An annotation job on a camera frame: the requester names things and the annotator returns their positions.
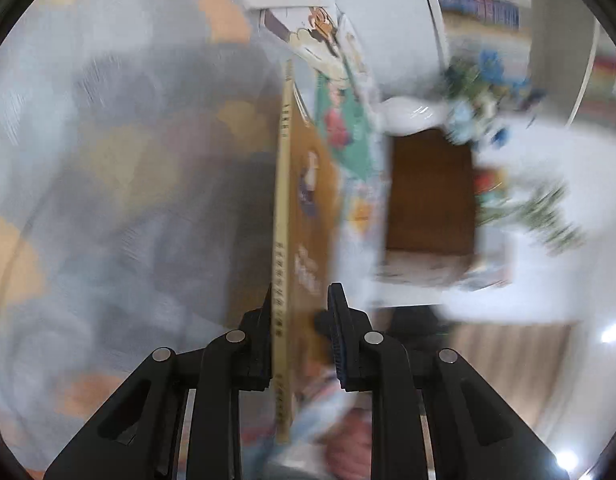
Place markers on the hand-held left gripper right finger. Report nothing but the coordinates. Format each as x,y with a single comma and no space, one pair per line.
338,340

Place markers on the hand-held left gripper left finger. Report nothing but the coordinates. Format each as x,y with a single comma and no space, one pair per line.
260,340

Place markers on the brown book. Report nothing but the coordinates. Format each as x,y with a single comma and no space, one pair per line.
308,240

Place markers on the white book with grey clouds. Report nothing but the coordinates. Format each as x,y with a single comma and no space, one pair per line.
348,150

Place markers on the row of colourful books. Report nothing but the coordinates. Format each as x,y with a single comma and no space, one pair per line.
478,5

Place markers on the brown wooden cabinet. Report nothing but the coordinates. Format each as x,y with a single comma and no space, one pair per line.
428,195

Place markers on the white ribbed vase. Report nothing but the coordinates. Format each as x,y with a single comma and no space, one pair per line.
413,115

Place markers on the green leafy plant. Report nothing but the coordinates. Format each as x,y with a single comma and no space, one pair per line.
543,210

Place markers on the white bookshelf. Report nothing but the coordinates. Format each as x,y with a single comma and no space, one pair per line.
398,35

